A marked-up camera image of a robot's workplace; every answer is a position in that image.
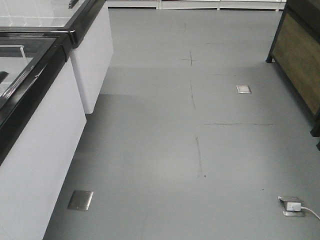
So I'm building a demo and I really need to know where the small steel floor plate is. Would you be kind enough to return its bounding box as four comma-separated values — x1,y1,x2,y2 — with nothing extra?
236,85,252,94

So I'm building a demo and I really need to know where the closed steel floor socket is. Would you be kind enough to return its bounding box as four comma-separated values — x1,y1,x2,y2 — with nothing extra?
67,190,94,212

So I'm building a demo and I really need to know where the near white chest freezer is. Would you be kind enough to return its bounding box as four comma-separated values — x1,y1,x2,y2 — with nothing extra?
0,32,87,240

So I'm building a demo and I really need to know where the white chest freezer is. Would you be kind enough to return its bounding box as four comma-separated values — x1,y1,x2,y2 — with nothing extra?
0,32,87,240
0,0,114,114

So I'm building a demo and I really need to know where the far white chest freezer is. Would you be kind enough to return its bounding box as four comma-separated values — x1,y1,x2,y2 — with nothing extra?
0,0,114,114

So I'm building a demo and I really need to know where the white store shelving unit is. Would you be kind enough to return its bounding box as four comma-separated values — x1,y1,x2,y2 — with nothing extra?
107,0,286,11

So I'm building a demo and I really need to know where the open steel floor socket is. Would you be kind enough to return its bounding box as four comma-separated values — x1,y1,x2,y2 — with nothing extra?
277,196,305,217

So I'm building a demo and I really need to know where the black wooden display stand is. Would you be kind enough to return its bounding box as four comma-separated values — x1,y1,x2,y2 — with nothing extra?
265,0,320,137

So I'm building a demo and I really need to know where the white power plug adapter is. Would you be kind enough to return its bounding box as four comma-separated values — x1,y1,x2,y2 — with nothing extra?
285,201,302,212

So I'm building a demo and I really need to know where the white power cable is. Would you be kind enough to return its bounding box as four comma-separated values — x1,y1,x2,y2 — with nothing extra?
300,206,320,220

